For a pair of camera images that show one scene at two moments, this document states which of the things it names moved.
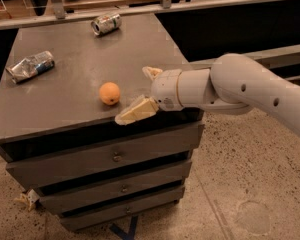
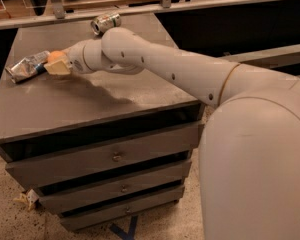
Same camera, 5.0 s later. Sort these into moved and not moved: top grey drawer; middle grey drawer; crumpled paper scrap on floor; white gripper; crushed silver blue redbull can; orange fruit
Moved: white gripper; orange fruit
Not moved: crumpled paper scrap on floor; crushed silver blue redbull can; top grey drawer; middle grey drawer
